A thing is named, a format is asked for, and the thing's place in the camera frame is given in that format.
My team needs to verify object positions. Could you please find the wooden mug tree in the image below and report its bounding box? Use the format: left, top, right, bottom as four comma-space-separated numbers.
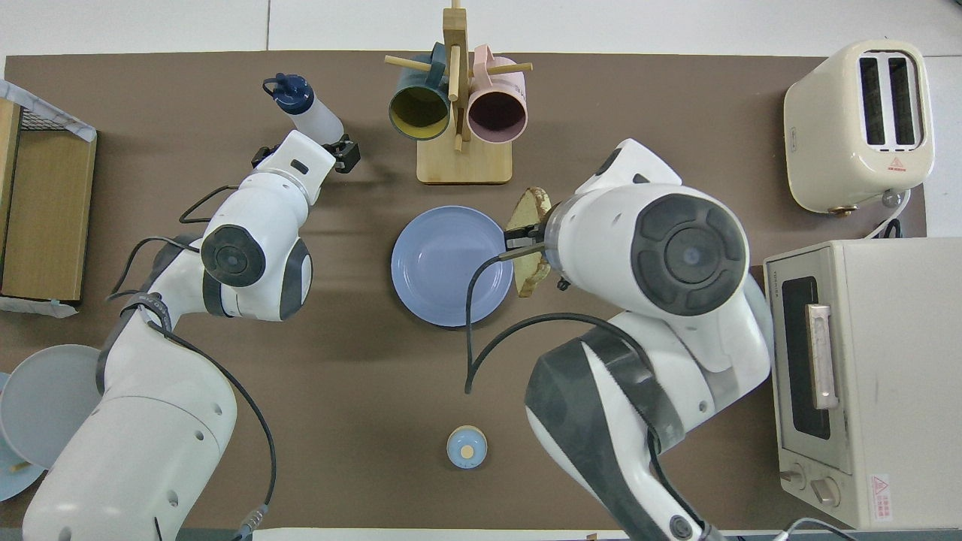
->
383, 0, 534, 186

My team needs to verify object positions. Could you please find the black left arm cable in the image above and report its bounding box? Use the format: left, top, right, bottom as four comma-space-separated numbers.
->
105, 184, 279, 541

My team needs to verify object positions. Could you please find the brown table mat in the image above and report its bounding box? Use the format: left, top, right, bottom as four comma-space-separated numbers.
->
0, 51, 927, 530

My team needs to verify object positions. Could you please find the dark teal mug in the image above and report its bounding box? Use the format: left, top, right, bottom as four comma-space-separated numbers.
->
388, 41, 452, 142

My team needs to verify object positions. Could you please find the patterned white cloth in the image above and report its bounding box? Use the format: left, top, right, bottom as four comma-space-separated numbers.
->
0, 79, 98, 144

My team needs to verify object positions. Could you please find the white toaster cord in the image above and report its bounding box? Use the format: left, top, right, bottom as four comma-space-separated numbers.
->
864, 188, 914, 241

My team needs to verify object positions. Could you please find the pale grey plate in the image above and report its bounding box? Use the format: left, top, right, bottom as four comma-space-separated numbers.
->
0, 344, 104, 470

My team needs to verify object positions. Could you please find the pink mug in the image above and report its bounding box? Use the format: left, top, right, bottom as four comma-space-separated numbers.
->
466, 44, 529, 145

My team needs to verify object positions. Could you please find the small blue round lid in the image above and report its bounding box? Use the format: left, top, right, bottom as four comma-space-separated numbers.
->
446, 425, 489, 470

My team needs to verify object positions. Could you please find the light blue plate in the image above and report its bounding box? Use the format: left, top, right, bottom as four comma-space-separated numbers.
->
0, 443, 44, 503

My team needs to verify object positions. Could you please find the cream toaster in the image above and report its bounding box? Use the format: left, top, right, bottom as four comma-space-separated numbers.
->
783, 39, 936, 216

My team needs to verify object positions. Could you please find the bread slice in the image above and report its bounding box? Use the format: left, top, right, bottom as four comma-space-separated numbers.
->
505, 186, 553, 298

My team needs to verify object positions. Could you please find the squeeze bottle with navy cap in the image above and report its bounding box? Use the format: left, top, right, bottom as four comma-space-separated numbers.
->
262, 73, 346, 147

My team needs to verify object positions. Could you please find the periwinkle blue plate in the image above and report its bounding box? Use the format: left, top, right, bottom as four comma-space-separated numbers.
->
391, 205, 516, 328

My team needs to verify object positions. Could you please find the white toaster oven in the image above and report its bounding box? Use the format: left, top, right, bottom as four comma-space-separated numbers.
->
763, 239, 962, 530

